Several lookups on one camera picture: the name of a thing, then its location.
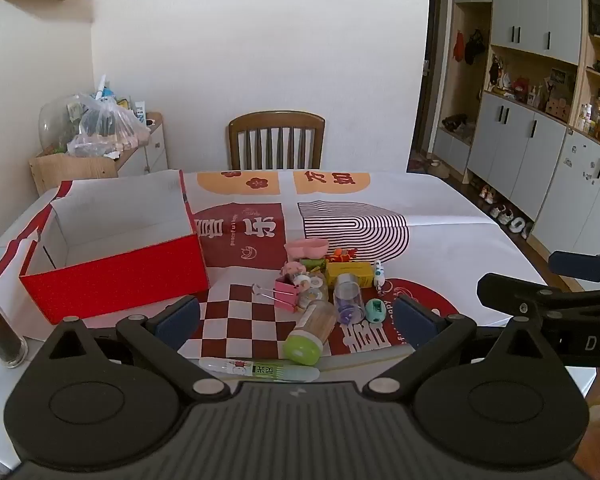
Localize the small yellow box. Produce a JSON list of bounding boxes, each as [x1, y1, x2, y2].
[[326, 261, 374, 289]]

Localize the clear plastic bag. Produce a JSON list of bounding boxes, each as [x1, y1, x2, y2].
[[67, 92, 152, 158]]

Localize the white figurine keychain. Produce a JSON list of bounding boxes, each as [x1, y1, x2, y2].
[[372, 260, 393, 296]]

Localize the clear vial with silver cap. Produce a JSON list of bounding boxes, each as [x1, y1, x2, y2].
[[333, 274, 366, 327]]

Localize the row of shoes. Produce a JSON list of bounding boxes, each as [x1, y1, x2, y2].
[[472, 182, 535, 241]]

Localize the red cardboard box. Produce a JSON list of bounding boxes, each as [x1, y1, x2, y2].
[[19, 169, 212, 325]]

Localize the toothpick jar with green lid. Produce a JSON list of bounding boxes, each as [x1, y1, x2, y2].
[[283, 301, 338, 365]]

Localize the wooden side cabinet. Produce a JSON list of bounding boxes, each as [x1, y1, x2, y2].
[[28, 112, 170, 196]]

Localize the glass of dark drink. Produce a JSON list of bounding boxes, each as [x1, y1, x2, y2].
[[0, 275, 29, 368]]

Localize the glass fishbowl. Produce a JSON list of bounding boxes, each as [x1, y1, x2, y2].
[[38, 94, 88, 153]]

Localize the pink binder clip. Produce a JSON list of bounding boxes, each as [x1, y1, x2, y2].
[[251, 274, 302, 313]]

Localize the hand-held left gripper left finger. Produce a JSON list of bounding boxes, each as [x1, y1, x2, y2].
[[44, 296, 230, 402]]

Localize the pink plush pad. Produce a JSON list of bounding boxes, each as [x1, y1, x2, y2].
[[284, 239, 330, 260]]

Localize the black hanging bag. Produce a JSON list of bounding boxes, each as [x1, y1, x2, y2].
[[464, 29, 487, 66]]

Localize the wooden chair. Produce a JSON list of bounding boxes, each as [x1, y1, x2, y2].
[[227, 111, 327, 171]]

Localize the grey wall cabinet unit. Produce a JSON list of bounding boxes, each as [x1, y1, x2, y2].
[[430, 0, 600, 271]]

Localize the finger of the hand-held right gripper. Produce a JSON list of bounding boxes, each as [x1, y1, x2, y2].
[[548, 250, 600, 283], [476, 272, 600, 319]]

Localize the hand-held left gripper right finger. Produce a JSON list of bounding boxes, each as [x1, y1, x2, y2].
[[364, 296, 561, 402]]

